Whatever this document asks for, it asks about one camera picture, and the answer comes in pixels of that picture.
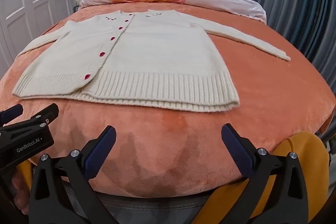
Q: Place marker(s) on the person's left hand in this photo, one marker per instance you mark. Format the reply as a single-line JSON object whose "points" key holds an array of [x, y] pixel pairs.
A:
{"points": [[20, 188]]}

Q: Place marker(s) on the pale pink pillow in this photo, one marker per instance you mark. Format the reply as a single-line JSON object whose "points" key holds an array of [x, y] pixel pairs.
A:
{"points": [[231, 3]]}

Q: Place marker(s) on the person's yellow pants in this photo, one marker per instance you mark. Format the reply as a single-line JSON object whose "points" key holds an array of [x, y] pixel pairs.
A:
{"points": [[307, 153]]}

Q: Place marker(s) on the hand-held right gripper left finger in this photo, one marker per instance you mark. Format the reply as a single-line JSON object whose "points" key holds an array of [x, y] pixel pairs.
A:
{"points": [[101, 153]]}

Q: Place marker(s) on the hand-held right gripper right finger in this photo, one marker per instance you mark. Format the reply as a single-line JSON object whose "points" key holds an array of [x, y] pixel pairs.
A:
{"points": [[237, 151]]}

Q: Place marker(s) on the orange fleece blanket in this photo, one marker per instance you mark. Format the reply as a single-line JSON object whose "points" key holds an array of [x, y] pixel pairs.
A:
{"points": [[262, 98]]}

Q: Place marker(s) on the grey bed sheet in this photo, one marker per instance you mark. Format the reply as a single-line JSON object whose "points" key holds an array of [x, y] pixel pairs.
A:
{"points": [[157, 207]]}

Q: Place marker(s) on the cream knitted cardigan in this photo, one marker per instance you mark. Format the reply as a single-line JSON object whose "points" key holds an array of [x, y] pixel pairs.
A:
{"points": [[162, 56]]}

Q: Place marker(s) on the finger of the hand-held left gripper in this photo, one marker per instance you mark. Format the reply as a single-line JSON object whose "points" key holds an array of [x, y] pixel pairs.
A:
{"points": [[48, 111], [10, 111]]}

